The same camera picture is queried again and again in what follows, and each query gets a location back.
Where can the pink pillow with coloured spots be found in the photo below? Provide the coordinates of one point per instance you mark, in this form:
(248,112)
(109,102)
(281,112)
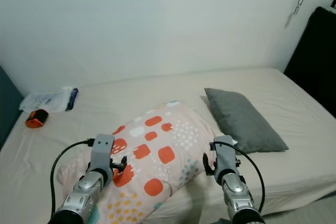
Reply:
(178,135)

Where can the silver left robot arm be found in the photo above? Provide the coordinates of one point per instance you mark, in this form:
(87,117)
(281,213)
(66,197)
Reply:
(81,198)

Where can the grey fabric pillow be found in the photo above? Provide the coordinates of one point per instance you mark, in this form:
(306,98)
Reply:
(244,118)

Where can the orange and black small device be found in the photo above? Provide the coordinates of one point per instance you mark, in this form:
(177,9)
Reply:
(35,119)

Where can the white plastic packet blue edge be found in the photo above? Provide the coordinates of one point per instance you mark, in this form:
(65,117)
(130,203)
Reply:
(47,99)

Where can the bed with beige sheet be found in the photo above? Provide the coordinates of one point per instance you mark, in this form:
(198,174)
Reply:
(304,129)

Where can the dark teal panel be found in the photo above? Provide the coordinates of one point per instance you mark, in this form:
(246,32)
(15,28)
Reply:
(8,108)

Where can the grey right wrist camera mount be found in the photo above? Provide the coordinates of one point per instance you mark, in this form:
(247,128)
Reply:
(226,153)

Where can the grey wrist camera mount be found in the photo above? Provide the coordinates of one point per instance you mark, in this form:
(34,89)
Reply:
(102,149)
(226,153)

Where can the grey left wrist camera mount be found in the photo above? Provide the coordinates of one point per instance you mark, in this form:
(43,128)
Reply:
(102,149)

